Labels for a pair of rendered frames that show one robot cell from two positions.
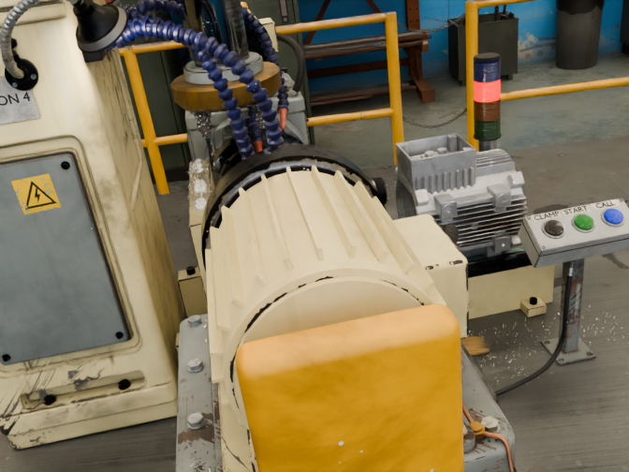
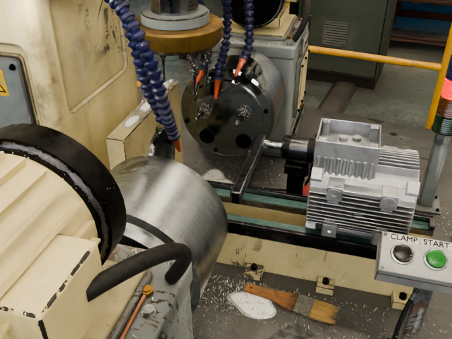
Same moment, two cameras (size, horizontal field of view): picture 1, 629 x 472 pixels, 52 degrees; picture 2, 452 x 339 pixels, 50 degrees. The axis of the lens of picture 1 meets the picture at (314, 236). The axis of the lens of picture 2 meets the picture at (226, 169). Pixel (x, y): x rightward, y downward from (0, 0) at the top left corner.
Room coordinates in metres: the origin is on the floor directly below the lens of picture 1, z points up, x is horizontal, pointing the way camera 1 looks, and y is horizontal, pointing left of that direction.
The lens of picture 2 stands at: (0.25, -0.33, 1.60)
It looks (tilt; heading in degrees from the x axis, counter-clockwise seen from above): 33 degrees down; 22
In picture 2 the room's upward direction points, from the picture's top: straight up
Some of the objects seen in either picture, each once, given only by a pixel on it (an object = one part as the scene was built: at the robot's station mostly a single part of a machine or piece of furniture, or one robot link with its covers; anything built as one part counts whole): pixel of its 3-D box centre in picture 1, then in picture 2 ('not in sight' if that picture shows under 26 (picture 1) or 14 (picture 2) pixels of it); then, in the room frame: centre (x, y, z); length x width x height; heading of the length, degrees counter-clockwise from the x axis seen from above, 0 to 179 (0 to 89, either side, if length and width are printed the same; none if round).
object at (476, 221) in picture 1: (457, 206); (360, 190); (1.12, -0.28, 1.01); 0.20 x 0.19 x 0.19; 96
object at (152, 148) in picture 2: not in sight; (162, 159); (1.07, 0.16, 1.01); 0.15 x 0.02 x 0.15; 6
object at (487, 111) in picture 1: (487, 108); (451, 105); (1.44, -0.43, 1.10); 0.06 x 0.06 x 0.04
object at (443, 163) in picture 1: (435, 164); (346, 148); (1.12, -0.24, 1.11); 0.12 x 0.11 x 0.07; 96
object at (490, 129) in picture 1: (487, 126); (446, 122); (1.44, -0.43, 1.05); 0.06 x 0.06 x 0.04
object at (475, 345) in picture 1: (432, 350); (290, 300); (0.96, -0.19, 0.80); 0.21 x 0.05 x 0.01; 88
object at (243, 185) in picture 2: not in sight; (250, 166); (1.12, -0.04, 1.01); 0.26 x 0.04 x 0.03; 6
